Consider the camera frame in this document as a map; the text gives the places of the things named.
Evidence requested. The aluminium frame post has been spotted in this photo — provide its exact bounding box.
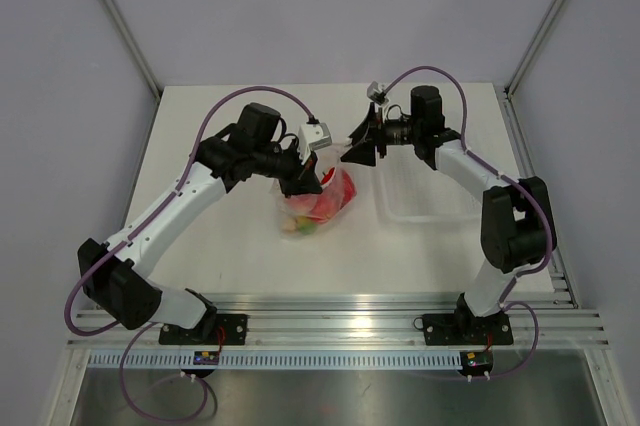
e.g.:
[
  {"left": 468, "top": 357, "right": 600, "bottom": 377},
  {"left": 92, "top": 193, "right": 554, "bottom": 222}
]
[
  {"left": 504, "top": 0, "right": 569, "bottom": 100},
  {"left": 98, "top": 0, "right": 163, "bottom": 104}
]

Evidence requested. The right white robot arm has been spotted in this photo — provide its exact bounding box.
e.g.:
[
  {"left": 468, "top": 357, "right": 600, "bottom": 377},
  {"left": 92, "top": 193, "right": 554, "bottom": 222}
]
[{"left": 341, "top": 83, "right": 557, "bottom": 342}]

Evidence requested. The left controller board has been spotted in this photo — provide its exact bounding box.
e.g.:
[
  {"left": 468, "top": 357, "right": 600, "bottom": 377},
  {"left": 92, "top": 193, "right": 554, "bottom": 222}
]
[{"left": 193, "top": 351, "right": 220, "bottom": 366}]

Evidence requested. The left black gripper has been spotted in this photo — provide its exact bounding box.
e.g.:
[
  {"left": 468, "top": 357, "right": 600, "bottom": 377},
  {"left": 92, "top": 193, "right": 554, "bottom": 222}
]
[{"left": 253, "top": 138, "right": 323, "bottom": 199}]

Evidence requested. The left aluminium frame post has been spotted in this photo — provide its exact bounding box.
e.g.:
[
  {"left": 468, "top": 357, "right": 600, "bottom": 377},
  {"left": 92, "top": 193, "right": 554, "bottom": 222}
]
[{"left": 98, "top": 0, "right": 163, "bottom": 104}]

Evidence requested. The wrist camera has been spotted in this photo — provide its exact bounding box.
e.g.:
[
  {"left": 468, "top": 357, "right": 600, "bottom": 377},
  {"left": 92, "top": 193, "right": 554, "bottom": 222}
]
[
  {"left": 297, "top": 122, "right": 333, "bottom": 163},
  {"left": 366, "top": 81, "right": 388, "bottom": 106}
]

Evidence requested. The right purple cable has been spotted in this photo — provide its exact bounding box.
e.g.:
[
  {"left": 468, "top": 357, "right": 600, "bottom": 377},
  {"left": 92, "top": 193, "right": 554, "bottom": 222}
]
[{"left": 382, "top": 65, "right": 554, "bottom": 382}]

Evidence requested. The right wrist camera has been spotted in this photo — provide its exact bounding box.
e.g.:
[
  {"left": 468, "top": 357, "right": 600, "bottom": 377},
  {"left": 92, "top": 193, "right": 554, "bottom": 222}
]
[{"left": 366, "top": 81, "right": 388, "bottom": 106}]

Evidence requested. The white plastic food basket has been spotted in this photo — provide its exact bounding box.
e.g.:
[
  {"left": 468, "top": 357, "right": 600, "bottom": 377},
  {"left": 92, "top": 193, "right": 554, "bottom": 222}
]
[{"left": 372, "top": 145, "right": 481, "bottom": 224}]

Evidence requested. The right aluminium frame post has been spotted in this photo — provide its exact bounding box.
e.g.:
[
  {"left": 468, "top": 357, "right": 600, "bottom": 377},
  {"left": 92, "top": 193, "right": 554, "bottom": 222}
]
[{"left": 504, "top": 0, "right": 569, "bottom": 100}]

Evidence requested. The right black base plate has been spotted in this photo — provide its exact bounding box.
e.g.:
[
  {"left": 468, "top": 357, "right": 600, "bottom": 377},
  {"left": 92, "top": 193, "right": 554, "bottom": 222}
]
[{"left": 420, "top": 312, "right": 514, "bottom": 346}]

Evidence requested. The white slotted cable duct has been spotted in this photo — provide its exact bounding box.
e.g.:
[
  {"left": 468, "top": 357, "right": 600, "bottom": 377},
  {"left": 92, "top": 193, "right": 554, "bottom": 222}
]
[{"left": 88, "top": 350, "right": 462, "bottom": 371}]

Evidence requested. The clear zip top bag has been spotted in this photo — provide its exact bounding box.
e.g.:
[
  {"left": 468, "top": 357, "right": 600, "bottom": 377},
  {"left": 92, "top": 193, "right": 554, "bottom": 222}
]
[{"left": 270, "top": 143, "right": 357, "bottom": 238}]

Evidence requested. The red toy pepper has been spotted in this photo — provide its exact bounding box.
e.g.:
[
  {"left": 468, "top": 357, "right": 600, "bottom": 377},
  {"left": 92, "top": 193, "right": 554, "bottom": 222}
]
[{"left": 322, "top": 167, "right": 357, "bottom": 209}]

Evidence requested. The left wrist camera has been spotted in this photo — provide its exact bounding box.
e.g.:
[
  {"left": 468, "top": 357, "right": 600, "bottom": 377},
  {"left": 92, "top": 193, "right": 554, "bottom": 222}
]
[{"left": 297, "top": 122, "right": 333, "bottom": 163}]

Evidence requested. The right controller board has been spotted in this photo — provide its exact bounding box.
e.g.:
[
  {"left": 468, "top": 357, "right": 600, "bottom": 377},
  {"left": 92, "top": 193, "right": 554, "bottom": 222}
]
[{"left": 461, "top": 350, "right": 494, "bottom": 374}]

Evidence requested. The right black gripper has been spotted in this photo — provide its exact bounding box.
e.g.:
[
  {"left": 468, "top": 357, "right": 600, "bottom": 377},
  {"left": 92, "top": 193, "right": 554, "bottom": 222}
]
[{"left": 342, "top": 104, "right": 421, "bottom": 168}]

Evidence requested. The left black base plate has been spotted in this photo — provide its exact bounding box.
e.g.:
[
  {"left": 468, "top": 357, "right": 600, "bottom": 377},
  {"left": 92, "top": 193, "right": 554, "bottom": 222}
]
[{"left": 159, "top": 313, "right": 249, "bottom": 346}]

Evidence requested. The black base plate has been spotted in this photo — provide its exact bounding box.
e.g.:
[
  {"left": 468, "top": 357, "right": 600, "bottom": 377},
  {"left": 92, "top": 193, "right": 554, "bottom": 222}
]
[
  {"left": 420, "top": 312, "right": 514, "bottom": 346},
  {"left": 159, "top": 313, "right": 249, "bottom": 346}
]

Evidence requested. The yellow green toy mango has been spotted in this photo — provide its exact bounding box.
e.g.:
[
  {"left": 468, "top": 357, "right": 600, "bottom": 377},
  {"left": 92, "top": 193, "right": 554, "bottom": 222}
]
[{"left": 295, "top": 216, "right": 319, "bottom": 236}]

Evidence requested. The pink toy peach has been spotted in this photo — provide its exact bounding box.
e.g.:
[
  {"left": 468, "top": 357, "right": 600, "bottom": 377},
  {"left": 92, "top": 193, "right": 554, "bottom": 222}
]
[{"left": 284, "top": 195, "right": 317, "bottom": 216}]

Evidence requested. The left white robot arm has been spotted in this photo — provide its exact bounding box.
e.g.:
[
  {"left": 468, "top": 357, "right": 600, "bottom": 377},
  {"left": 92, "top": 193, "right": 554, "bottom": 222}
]
[{"left": 78, "top": 103, "right": 332, "bottom": 344}]

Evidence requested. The aluminium mounting rail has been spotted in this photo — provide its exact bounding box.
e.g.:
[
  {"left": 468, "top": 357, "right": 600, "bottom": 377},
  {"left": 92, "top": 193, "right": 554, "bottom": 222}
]
[{"left": 67, "top": 293, "right": 611, "bottom": 350}]

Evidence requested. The red toy tomato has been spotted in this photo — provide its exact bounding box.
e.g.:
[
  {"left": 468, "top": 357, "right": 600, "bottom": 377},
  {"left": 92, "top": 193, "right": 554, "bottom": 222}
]
[{"left": 307, "top": 191, "right": 344, "bottom": 224}]

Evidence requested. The controller board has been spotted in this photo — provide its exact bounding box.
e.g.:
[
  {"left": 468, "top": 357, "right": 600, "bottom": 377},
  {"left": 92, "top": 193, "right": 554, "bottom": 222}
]
[
  {"left": 461, "top": 350, "right": 494, "bottom": 374},
  {"left": 193, "top": 351, "right": 220, "bottom": 366}
]

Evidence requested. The beige toy garlic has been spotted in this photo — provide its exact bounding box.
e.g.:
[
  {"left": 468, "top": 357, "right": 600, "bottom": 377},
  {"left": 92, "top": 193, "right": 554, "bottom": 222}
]
[{"left": 281, "top": 217, "right": 298, "bottom": 234}]

